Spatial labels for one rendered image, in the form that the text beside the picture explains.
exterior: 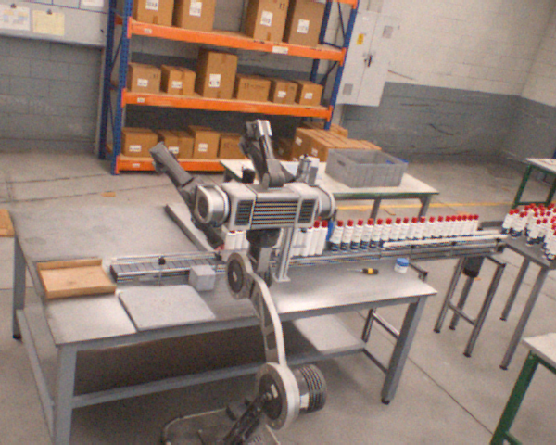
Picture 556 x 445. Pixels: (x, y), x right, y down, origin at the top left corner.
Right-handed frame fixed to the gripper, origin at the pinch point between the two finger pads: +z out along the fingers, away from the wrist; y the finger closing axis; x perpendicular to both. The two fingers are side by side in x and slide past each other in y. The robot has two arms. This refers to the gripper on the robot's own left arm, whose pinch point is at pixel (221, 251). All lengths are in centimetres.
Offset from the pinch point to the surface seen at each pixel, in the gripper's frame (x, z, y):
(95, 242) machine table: 50, -25, 40
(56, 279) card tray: 71, -42, 4
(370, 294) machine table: -51, 52, -42
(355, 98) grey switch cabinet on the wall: -320, 241, 395
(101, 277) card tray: 55, -30, 2
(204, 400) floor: 56, 75, -8
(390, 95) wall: -398, 297, 430
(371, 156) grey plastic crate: -185, 139, 155
